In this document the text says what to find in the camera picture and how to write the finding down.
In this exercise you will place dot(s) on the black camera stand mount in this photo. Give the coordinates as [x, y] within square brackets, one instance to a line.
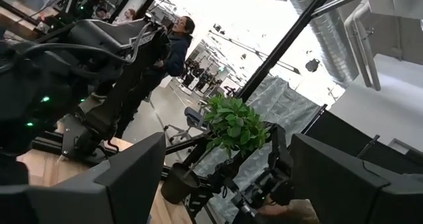
[274, 184]

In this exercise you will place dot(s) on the black frame post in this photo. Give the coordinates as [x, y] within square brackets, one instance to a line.
[284, 42]

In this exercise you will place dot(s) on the black plant pot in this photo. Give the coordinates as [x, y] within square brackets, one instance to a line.
[180, 182]

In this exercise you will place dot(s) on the black frame strut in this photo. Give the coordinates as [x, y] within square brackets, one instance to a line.
[188, 144]

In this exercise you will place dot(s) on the silver ventilation duct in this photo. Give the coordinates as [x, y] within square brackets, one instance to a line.
[330, 35]

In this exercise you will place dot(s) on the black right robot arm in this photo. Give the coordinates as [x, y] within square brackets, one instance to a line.
[109, 72]

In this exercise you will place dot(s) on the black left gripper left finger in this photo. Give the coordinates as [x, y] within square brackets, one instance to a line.
[115, 187]

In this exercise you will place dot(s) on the office chair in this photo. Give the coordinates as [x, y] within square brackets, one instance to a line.
[190, 121]

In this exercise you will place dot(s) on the white ceiling pipe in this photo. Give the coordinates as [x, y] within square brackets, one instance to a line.
[363, 45]

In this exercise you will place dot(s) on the person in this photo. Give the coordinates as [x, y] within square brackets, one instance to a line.
[127, 16]
[155, 68]

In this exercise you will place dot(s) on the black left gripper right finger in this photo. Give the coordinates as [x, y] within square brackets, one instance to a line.
[347, 191]

